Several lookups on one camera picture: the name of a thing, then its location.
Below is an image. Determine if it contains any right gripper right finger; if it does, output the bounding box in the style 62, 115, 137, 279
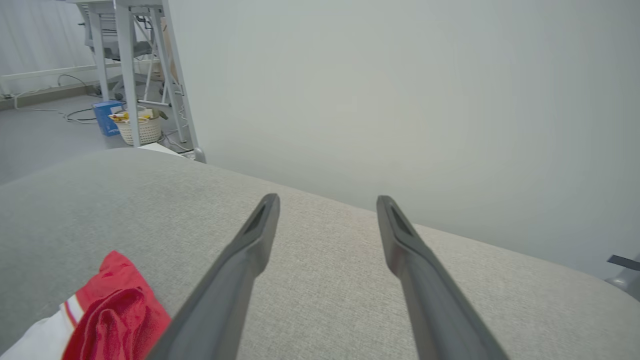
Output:
376, 195, 509, 360

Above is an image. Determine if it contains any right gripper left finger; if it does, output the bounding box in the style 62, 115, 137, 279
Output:
145, 193, 281, 360

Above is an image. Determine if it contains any red and white basketball jersey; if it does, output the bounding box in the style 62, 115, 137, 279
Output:
0, 250, 172, 360

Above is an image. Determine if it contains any white wicker basket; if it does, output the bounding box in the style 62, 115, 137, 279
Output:
114, 106, 163, 147

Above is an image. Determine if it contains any yellow packet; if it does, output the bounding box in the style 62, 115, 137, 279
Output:
109, 111, 153, 123

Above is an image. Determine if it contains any white partition screen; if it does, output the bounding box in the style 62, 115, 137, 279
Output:
160, 0, 640, 303

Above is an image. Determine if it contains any blue box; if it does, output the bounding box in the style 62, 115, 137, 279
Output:
92, 100, 126, 137

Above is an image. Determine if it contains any white box with black handle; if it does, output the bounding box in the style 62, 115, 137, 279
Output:
137, 142, 197, 162

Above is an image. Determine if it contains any white table frame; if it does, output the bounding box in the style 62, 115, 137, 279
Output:
67, 0, 168, 148

